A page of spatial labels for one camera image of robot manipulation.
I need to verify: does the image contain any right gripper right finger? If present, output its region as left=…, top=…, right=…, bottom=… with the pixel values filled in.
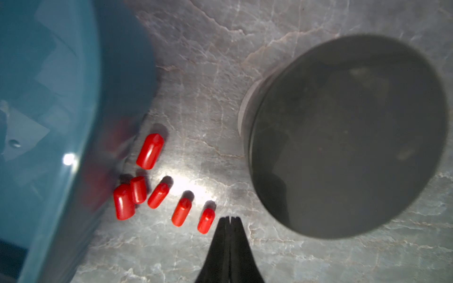
left=230, top=217, right=264, bottom=283

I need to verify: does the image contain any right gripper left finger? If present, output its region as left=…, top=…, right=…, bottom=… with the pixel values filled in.
left=195, top=216, right=231, bottom=283

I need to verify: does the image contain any red screw sleeve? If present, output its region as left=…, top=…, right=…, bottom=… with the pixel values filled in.
left=197, top=208, right=215, bottom=234
left=130, top=176, right=147, bottom=205
left=113, top=184, right=136, bottom=221
left=171, top=198, right=192, bottom=227
left=147, top=182, right=170, bottom=209
left=136, top=133, right=165, bottom=170

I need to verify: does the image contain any teal plastic storage box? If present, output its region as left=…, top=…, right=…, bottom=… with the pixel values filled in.
left=1, top=1, right=157, bottom=283

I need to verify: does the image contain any black cylindrical container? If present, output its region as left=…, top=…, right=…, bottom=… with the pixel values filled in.
left=238, top=34, right=448, bottom=239

